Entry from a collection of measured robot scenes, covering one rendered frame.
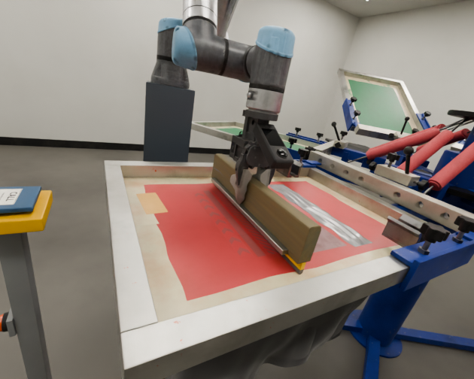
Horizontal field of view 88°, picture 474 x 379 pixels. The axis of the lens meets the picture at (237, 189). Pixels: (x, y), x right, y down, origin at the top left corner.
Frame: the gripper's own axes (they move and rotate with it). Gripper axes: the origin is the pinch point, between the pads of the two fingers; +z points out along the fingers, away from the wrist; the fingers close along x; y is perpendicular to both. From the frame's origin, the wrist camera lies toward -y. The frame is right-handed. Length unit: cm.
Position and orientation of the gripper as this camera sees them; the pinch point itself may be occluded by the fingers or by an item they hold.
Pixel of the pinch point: (250, 200)
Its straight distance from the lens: 58.0
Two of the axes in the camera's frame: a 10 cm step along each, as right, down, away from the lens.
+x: -8.7, 0.3, -4.9
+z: -1.7, 9.2, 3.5
